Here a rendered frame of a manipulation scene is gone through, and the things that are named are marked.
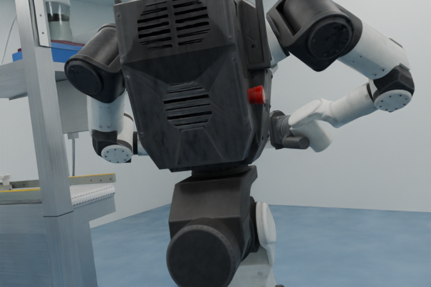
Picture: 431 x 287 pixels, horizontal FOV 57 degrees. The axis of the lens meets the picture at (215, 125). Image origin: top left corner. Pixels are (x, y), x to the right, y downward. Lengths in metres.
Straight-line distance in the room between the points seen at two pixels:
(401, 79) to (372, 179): 3.57
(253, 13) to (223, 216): 0.36
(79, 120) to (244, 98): 1.00
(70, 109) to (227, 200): 1.01
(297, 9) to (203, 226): 0.42
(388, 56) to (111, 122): 0.64
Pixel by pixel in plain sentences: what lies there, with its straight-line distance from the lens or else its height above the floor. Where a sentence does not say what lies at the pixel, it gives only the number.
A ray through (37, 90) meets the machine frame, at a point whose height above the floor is 1.26.
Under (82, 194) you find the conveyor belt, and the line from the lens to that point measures 1.46.
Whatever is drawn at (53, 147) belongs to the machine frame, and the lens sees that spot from 1.28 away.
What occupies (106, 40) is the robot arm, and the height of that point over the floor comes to 1.30.
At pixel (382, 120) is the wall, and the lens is 4.33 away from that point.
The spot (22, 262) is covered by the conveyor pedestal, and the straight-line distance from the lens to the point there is 1.65.
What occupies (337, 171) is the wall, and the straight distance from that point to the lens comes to 4.60.
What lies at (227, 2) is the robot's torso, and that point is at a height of 1.28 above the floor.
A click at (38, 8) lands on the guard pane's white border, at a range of 1.34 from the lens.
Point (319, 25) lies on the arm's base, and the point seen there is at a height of 1.24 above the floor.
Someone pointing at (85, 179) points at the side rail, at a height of 0.95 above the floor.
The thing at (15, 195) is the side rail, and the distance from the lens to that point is 1.52.
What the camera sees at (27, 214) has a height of 0.88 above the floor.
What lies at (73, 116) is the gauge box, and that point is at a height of 1.19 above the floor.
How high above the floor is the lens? 1.10
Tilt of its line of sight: level
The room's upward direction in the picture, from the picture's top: 8 degrees counter-clockwise
